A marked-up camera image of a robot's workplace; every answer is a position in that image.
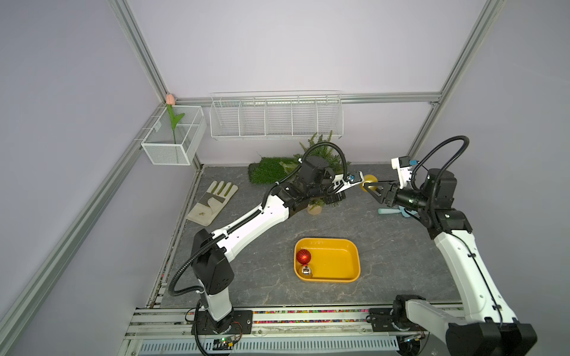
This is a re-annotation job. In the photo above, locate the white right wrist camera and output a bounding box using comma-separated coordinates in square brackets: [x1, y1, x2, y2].
[390, 156, 418, 189]

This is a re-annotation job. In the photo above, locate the gold ball ornament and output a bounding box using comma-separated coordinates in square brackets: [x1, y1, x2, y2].
[361, 174, 378, 191]

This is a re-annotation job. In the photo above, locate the long white wire shelf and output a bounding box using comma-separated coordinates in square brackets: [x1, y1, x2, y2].
[209, 90, 344, 139]

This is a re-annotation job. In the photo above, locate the yellow plastic tray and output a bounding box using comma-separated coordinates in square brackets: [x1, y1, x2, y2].
[293, 237, 361, 283]

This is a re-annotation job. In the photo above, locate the red ribbed ball ornament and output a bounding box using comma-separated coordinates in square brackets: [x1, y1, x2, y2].
[295, 249, 312, 266]

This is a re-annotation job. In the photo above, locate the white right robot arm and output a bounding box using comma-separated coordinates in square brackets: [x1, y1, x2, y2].
[363, 135, 537, 355]

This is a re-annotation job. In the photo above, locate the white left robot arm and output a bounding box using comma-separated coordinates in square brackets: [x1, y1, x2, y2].
[167, 142, 364, 334]

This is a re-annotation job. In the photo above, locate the small green christmas tree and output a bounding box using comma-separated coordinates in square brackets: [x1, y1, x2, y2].
[282, 133, 349, 215]

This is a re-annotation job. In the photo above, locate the teal garden trowel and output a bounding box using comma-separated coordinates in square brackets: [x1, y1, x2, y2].
[378, 207, 417, 218]

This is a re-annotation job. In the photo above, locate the artificial pink tulip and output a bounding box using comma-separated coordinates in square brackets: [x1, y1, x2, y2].
[166, 93, 185, 144]

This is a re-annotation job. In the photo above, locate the green artificial grass mat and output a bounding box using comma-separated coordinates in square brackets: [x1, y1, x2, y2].
[248, 157, 294, 185]

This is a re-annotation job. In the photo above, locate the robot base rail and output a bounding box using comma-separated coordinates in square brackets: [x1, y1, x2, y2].
[117, 304, 495, 356]

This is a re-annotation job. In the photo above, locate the small white mesh basket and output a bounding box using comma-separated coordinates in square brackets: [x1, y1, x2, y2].
[141, 105, 207, 166]

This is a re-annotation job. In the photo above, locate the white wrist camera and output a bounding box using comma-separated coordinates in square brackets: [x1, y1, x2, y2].
[329, 171, 364, 194]
[390, 156, 418, 189]

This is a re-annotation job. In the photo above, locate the white gardening glove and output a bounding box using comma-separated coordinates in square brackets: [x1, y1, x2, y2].
[186, 181, 239, 226]

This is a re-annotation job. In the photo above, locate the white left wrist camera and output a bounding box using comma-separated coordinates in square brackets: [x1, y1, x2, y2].
[329, 171, 364, 194]

